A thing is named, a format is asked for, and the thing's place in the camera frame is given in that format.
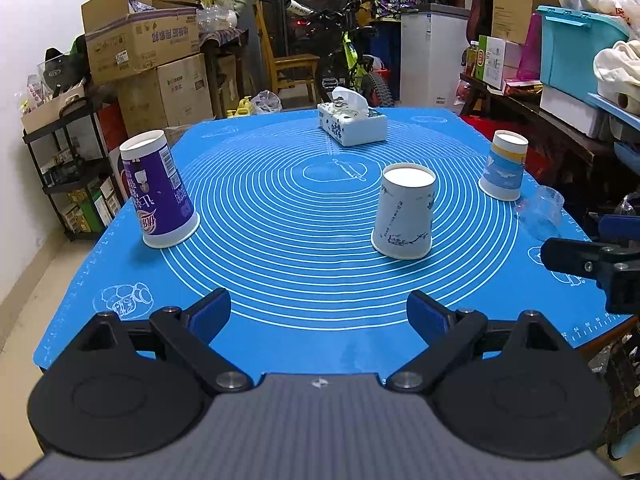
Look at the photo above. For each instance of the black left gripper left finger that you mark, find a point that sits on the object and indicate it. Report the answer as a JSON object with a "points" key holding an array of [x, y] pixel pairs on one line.
{"points": [[122, 389]]}

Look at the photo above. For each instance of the white blue tissue box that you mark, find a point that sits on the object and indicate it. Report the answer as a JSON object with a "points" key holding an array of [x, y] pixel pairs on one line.
{"points": [[349, 120]]}

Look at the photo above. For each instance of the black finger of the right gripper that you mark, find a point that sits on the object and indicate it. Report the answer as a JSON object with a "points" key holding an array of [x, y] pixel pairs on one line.
{"points": [[614, 268]]}

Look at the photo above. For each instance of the top cardboard box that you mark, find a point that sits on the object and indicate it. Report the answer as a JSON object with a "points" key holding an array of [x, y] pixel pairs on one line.
{"points": [[128, 37]]}

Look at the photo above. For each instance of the dark wooden side table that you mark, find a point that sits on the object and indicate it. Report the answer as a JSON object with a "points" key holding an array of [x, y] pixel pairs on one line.
{"points": [[576, 166]]}

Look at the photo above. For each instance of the white chest freezer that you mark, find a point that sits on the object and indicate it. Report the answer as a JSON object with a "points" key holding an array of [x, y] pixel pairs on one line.
{"points": [[433, 41]]}

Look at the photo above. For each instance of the green black bicycle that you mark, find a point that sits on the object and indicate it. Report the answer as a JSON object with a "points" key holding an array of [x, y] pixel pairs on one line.
{"points": [[343, 49]]}

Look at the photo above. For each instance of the clear plastic cup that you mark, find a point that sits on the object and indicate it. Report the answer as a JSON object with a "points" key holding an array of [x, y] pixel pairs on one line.
{"points": [[541, 214]]}

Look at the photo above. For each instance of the white plastic bag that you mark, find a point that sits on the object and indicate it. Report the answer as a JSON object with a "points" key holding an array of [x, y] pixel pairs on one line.
{"points": [[265, 102]]}

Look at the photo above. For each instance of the purple paper cup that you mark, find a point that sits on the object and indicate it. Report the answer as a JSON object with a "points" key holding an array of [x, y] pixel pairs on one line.
{"points": [[165, 212]]}

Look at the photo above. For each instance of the black metal shelf rack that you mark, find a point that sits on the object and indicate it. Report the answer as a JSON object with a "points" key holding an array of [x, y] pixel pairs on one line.
{"points": [[74, 149]]}

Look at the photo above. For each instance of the green white carton box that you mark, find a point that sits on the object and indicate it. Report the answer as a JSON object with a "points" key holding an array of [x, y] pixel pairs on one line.
{"points": [[497, 61]]}

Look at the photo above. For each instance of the cardboard box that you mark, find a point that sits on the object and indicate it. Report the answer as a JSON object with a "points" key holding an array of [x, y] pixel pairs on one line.
{"points": [[128, 37], [171, 95]]}

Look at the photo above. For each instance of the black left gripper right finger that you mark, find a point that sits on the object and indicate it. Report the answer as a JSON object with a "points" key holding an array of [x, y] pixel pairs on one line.
{"points": [[515, 389]]}

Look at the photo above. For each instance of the wooden chair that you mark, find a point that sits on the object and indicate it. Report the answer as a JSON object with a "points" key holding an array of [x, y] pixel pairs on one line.
{"points": [[285, 72]]}

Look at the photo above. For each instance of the lower cardboard box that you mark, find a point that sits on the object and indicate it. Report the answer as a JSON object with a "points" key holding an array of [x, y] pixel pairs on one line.
{"points": [[171, 95]]}

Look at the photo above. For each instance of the white paper cup blue print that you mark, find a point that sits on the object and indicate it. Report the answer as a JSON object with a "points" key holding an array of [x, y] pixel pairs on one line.
{"points": [[403, 223]]}

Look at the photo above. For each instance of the blue yellow paper cup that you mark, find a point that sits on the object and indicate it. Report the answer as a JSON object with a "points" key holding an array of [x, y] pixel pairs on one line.
{"points": [[504, 169]]}

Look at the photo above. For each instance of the blue silicone mat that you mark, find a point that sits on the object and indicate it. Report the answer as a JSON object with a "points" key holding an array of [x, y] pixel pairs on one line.
{"points": [[286, 219]]}

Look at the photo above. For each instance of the teal plastic storage bin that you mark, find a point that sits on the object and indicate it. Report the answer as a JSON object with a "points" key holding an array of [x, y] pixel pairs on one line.
{"points": [[570, 40]]}

